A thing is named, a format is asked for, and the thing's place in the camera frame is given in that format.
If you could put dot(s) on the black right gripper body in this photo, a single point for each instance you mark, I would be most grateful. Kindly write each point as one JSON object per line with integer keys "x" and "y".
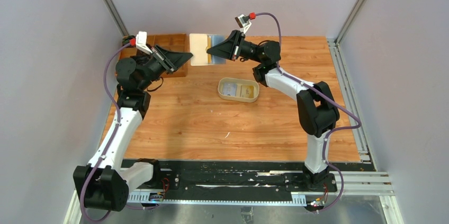
{"x": 247, "y": 50}

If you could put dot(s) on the white card in tray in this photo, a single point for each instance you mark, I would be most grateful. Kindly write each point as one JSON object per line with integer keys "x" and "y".
{"x": 229, "y": 89}

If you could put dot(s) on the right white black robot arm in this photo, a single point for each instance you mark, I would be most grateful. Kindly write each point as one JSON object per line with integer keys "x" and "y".
{"x": 317, "y": 114}

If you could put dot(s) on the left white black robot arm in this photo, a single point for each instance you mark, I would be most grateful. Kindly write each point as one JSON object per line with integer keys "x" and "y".
{"x": 101, "y": 184}

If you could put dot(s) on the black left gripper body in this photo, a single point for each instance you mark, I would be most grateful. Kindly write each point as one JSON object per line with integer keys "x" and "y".
{"x": 153, "y": 69}

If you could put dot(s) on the aluminium rail frame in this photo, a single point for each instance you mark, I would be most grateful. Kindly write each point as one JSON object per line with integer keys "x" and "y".
{"x": 349, "y": 183}

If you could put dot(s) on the wooden compartment tray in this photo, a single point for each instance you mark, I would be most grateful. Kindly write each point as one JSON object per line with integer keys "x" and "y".
{"x": 171, "y": 42}

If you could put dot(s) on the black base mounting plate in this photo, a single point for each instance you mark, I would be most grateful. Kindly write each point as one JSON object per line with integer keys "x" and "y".
{"x": 215, "y": 182}

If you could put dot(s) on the beige plastic tray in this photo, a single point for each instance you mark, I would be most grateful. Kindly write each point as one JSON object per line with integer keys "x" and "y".
{"x": 239, "y": 83}

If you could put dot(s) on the yellow card in tray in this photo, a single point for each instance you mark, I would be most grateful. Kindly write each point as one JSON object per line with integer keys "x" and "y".
{"x": 247, "y": 91}

